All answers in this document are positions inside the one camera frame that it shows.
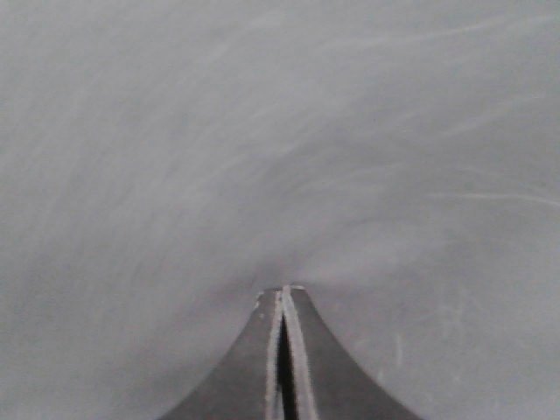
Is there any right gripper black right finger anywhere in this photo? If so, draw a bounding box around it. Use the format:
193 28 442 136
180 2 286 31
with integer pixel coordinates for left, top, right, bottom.
282 286 420 419

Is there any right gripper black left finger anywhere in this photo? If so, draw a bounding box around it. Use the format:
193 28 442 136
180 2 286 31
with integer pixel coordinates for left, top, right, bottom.
163 289 283 419

